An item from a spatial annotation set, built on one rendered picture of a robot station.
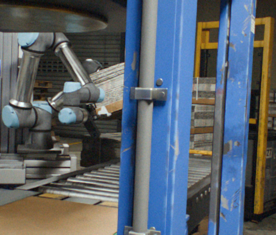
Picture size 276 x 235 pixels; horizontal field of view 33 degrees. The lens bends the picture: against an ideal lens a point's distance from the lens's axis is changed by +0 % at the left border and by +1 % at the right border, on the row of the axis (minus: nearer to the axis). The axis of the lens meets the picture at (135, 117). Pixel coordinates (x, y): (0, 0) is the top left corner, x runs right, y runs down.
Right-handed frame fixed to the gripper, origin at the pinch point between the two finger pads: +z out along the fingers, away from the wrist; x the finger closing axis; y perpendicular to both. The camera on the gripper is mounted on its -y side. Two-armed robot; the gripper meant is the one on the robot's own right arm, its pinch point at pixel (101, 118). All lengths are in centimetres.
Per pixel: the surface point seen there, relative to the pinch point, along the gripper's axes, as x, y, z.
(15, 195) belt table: -11, -25, -96
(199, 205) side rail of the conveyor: -53, -47, -56
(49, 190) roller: -13, -27, -82
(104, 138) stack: 32, -5, 62
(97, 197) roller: -30, -34, -82
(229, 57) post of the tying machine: -86, -8, -96
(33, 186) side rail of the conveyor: -8, -24, -82
